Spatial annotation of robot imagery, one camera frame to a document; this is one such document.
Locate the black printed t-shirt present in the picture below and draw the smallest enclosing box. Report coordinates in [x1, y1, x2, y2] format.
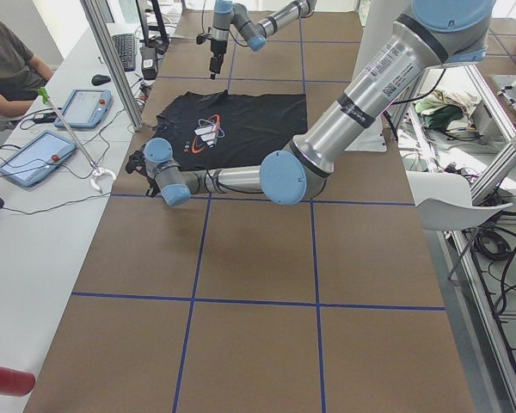
[155, 90, 308, 171]

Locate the black box with label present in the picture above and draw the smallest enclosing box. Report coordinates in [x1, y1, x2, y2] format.
[139, 46, 158, 80]

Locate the far teach pendant tablet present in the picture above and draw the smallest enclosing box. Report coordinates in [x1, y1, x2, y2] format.
[60, 89, 113, 130]

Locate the teach pendant tablet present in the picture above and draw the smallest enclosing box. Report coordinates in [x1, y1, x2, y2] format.
[0, 131, 77, 188]
[60, 89, 113, 130]

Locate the black computer mouse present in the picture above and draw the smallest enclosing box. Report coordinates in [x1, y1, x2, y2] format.
[91, 74, 111, 86]

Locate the black keyboard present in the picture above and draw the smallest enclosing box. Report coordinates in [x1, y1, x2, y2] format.
[111, 34, 136, 71]

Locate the near teach pendant tablet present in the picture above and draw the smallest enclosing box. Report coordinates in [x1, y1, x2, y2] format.
[0, 131, 77, 188]

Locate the reacher grabber stick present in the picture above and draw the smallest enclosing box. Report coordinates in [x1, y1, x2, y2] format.
[37, 87, 116, 194]

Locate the seated person in green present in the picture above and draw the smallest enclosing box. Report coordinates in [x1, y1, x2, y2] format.
[0, 21, 53, 118]

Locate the pile of green white cloths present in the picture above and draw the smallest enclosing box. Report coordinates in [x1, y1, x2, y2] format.
[414, 89, 481, 132]

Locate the red cylinder bottle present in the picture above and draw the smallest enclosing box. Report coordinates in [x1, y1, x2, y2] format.
[0, 367, 35, 397]

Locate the white plastic chair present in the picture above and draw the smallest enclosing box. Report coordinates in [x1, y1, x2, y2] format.
[406, 171, 513, 231]

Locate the aluminium frame post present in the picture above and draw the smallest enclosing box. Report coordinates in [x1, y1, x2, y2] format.
[80, 0, 143, 132]

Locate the aluminium frame rail structure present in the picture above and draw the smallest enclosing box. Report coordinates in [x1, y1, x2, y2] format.
[397, 65, 516, 412]

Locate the bundle of black cables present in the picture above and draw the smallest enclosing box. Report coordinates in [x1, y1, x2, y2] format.
[468, 227, 516, 263]

